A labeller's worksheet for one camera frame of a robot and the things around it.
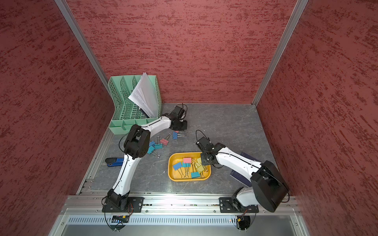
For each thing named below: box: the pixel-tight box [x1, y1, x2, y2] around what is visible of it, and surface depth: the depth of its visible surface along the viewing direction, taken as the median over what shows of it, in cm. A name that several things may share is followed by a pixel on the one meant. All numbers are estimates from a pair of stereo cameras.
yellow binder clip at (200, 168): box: [194, 162, 205, 174], surface depth 86 cm
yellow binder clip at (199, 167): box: [195, 162, 205, 173], surface depth 86 cm
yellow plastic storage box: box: [167, 151, 212, 182], surface depth 87 cm
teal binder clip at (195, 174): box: [190, 171, 201, 179], surface depth 85 cm
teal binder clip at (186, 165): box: [182, 161, 191, 178], surface depth 89 cm
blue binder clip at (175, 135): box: [172, 131, 188, 140], surface depth 102 cm
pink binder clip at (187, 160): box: [183, 157, 192, 164], surface depth 89 cm
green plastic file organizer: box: [108, 75, 162, 135], surface depth 105 cm
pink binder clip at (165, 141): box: [159, 132, 172, 146], surface depth 99 cm
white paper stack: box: [127, 72, 159, 118], surface depth 97 cm
